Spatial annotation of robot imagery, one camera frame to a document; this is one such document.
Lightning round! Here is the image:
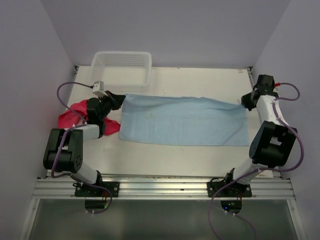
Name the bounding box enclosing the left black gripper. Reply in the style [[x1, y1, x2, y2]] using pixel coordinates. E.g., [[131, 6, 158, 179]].
[[98, 90, 126, 121]]

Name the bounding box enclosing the red towel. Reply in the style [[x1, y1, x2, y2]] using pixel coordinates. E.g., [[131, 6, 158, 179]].
[[57, 99, 121, 136]]

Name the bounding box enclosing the light blue towel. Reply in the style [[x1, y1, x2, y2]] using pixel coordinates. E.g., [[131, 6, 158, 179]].
[[119, 94, 249, 147]]

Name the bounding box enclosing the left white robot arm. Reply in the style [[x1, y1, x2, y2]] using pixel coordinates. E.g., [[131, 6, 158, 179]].
[[43, 91, 126, 197]]

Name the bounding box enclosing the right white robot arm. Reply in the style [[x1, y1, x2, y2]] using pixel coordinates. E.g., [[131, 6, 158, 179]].
[[222, 74, 298, 197]]

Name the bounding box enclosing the white plastic mesh basket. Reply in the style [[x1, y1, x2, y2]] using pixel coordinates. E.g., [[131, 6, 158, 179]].
[[88, 51, 152, 92]]

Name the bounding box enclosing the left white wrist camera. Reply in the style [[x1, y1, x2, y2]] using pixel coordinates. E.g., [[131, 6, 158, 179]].
[[92, 81, 106, 98]]

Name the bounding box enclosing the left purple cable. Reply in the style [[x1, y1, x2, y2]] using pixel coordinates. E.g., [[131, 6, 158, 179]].
[[51, 81, 95, 178]]

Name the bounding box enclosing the purple cable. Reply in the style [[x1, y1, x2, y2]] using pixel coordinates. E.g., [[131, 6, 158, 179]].
[[51, 81, 95, 178], [207, 81, 306, 240]]

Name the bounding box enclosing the aluminium side rail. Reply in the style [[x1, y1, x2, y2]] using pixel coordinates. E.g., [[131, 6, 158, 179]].
[[247, 66, 283, 180]]

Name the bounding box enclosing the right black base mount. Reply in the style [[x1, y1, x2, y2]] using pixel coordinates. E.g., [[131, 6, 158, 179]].
[[206, 174, 253, 198]]

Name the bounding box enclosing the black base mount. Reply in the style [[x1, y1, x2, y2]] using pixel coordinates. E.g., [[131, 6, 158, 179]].
[[72, 181, 120, 198], [206, 174, 253, 198]]

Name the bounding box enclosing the aluminium front rail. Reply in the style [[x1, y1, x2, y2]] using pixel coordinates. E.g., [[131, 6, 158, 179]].
[[31, 175, 295, 200]]

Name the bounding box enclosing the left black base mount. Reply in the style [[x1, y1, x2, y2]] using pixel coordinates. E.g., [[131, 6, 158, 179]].
[[72, 181, 120, 198]]

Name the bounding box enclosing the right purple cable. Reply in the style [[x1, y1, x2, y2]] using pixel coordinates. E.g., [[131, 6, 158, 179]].
[[207, 81, 306, 240]]

